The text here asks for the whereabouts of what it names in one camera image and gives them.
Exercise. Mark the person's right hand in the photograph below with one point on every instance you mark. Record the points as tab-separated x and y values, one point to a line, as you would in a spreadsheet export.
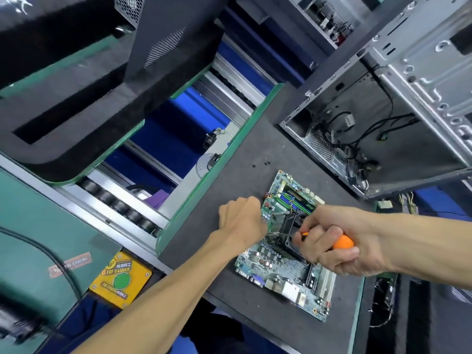
346	223

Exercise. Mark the person's left hand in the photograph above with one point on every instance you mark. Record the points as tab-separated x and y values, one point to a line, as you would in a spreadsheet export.
239	219

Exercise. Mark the person's right fingers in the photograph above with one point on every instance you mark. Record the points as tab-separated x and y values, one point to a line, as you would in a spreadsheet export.
320	241

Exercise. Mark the person's left fingers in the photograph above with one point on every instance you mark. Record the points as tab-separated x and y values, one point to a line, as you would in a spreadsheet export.
261	221

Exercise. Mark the person's left forearm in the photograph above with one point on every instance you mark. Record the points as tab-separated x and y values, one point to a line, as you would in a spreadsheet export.
162	294

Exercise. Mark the person's right forearm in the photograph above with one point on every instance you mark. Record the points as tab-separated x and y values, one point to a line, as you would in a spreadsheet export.
427	246

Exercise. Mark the green computer motherboard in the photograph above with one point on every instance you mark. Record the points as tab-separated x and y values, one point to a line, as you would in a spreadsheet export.
271	270

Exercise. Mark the black green-rimmed work pallet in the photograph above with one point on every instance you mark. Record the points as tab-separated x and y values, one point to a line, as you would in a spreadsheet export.
217	180

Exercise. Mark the white plug connector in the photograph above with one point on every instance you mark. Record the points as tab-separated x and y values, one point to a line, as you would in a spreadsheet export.
384	204

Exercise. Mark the black case wiring bundle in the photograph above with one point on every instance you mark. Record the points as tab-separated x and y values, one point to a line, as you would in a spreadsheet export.
354	143

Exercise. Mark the row of black conveyor rollers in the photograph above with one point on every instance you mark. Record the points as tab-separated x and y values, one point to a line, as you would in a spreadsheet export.
118	206

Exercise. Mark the yellow box with green button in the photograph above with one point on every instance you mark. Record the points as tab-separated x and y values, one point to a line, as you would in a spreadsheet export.
121	280

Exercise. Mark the grey metal computer case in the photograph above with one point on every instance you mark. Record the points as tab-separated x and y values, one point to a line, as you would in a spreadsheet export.
416	88

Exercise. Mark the rectangular label sticker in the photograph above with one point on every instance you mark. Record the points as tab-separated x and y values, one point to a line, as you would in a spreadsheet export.
70	264

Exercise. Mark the black computer case panel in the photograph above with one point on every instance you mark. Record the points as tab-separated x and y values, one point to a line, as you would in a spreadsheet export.
166	36

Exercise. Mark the open computer case with parts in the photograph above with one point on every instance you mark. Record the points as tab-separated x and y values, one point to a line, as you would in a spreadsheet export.
324	18

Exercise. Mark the black foam green-rimmed pallet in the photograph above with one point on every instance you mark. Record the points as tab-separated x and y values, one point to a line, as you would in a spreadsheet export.
70	117

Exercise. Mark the blurred black device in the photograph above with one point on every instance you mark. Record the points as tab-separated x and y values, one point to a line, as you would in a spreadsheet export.
20	320

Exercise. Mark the black rail sensor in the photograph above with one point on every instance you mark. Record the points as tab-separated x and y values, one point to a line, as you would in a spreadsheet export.
211	138

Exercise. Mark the aluminium conveyor frame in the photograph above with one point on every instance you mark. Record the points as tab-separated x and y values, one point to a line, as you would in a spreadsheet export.
236	79

